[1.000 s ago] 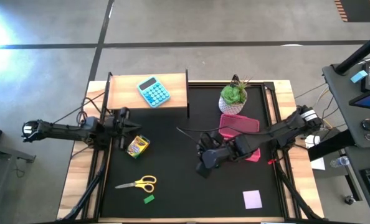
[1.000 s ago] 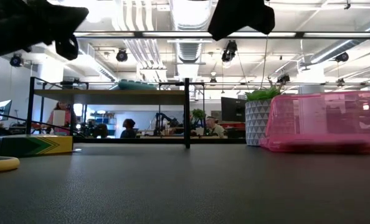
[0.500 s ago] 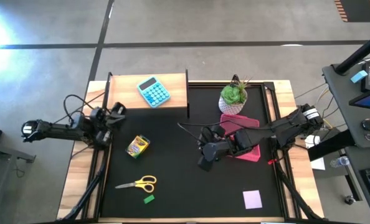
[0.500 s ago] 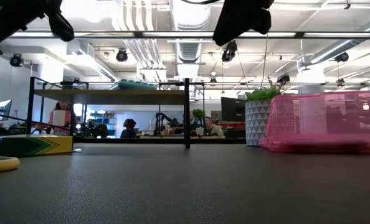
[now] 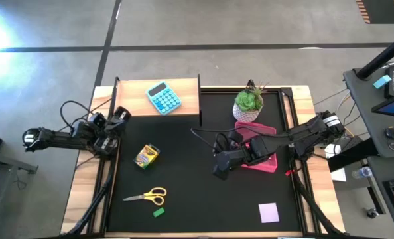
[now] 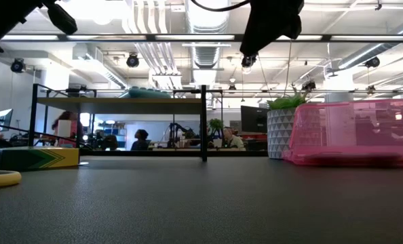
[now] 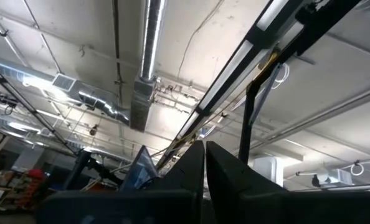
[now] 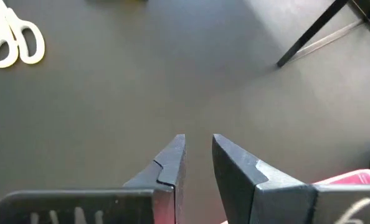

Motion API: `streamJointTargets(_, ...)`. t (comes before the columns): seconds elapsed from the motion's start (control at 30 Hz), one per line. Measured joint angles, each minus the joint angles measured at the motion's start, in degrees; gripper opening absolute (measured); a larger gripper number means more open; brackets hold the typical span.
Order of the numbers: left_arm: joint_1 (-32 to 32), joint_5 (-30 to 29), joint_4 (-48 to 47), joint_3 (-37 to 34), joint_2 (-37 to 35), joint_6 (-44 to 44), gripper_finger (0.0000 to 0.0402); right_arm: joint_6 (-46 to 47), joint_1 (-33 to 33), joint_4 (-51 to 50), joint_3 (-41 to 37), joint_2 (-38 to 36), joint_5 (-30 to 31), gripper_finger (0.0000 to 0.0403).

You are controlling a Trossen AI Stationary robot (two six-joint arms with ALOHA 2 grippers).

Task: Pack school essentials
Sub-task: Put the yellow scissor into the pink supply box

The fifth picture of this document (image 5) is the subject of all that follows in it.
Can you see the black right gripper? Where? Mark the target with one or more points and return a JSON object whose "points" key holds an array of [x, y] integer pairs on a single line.
{"points": [[243, 156]]}

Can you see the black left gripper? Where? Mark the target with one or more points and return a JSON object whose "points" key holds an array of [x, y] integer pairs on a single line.
{"points": [[117, 123]]}

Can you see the yellow green crayon box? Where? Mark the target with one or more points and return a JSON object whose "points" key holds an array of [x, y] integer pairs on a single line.
{"points": [[146, 156]]}

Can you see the pink plastic pencil case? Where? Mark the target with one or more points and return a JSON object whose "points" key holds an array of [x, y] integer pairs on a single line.
{"points": [[268, 164]]}

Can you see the purple sticky note pad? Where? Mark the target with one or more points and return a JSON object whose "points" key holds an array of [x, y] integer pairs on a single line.
{"points": [[268, 212]]}

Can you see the green eraser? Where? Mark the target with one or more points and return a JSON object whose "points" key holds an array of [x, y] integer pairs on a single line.
{"points": [[158, 212]]}

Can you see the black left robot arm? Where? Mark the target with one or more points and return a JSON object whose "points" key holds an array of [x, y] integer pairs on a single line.
{"points": [[57, 139]]}

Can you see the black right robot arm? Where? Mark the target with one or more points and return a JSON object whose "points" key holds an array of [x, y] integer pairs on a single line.
{"points": [[303, 134]]}

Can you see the teal calculator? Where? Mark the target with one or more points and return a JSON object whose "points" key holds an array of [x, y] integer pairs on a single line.
{"points": [[164, 98]]}

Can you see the red tape piece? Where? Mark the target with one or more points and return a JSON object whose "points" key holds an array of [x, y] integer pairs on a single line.
{"points": [[289, 172]]}

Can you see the succulent in white pot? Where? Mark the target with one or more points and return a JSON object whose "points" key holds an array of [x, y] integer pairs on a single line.
{"points": [[248, 103]]}

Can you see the black table mat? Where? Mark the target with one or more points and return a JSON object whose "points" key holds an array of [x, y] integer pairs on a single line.
{"points": [[144, 225]]}

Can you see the white power block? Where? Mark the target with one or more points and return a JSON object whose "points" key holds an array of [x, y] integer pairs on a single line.
{"points": [[333, 151]]}

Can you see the white paper sheet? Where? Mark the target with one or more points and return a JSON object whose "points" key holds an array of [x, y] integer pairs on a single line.
{"points": [[339, 175]]}

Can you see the black desk support bar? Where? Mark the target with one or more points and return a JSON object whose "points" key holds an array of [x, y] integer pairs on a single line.
{"points": [[353, 154]]}

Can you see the clear water bottle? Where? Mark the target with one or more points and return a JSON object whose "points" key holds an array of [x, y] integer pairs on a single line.
{"points": [[362, 172]]}

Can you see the black caster wheel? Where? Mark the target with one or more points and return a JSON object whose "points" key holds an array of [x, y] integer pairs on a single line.
{"points": [[372, 213]]}

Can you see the grey side desk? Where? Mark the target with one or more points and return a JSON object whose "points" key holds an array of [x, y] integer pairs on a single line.
{"points": [[366, 99]]}

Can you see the black computer mouse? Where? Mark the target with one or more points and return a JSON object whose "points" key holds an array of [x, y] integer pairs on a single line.
{"points": [[393, 133]]}

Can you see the blue sticky note pad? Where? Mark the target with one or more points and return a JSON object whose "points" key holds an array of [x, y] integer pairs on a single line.
{"points": [[382, 81]]}

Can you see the black slanted pole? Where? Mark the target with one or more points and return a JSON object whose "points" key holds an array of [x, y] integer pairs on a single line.
{"points": [[382, 56]]}

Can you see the wooden shelf with black frame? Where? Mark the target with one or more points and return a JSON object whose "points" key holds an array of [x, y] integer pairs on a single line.
{"points": [[130, 99]]}

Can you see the black table-level camera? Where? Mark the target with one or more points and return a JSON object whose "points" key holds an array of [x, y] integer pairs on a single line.
{"points": [[250, 83]]}

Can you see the black aluminium table frame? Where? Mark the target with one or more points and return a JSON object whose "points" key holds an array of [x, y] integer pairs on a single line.
{"points": [[293, 106]]}

